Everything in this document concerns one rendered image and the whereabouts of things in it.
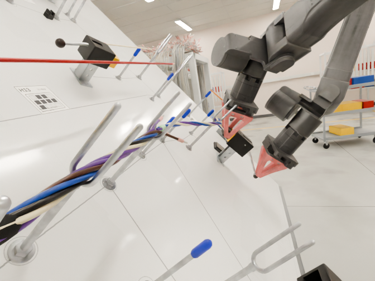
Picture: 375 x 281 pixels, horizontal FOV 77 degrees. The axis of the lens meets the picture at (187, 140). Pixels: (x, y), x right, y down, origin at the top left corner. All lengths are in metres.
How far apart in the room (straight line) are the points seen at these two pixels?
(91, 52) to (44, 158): 0.20
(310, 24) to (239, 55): 0.13
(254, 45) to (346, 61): 0.24
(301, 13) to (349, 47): 0.26
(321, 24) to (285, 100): 0.21
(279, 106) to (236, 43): 0.20
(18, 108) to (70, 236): 0.16
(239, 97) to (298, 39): 0.16
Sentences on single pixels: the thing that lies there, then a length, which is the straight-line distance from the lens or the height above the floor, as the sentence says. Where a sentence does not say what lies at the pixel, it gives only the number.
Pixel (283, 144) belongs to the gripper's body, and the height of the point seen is 1.10.
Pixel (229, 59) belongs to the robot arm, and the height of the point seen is 1.31.
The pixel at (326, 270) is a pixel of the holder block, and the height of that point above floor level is 1.02.
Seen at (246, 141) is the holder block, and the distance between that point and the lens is 0.59.
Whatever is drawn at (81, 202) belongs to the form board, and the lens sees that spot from 0.27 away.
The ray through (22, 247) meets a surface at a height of 1.17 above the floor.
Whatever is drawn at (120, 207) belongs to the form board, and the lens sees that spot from 0.29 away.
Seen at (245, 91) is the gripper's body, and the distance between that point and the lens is 0.54.
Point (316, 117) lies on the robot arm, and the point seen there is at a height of 1.15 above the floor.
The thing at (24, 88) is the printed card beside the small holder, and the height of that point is 1.29.
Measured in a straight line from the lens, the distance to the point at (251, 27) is 8.78.
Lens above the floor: 1.26
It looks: 11 degrees down
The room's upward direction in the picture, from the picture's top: 9 degrees counter-clockwise
